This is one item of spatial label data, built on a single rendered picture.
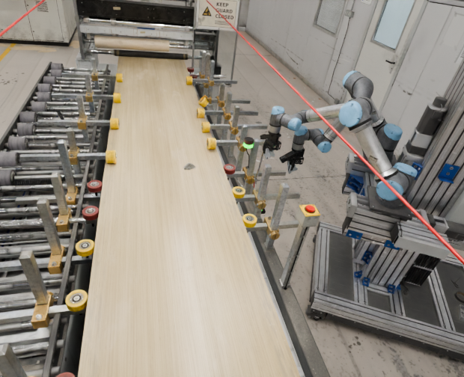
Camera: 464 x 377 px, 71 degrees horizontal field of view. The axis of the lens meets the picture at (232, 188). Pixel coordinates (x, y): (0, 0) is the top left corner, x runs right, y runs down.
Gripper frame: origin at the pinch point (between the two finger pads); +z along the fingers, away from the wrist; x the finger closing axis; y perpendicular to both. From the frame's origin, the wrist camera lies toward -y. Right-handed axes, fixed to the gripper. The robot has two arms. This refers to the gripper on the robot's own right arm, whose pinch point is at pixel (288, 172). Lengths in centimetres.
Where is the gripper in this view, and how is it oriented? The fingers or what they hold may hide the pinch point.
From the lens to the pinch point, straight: 234.2
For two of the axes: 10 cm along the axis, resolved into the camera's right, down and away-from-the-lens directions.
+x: -2.2, -6.3, 7.4
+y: 9.7, -0.8, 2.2
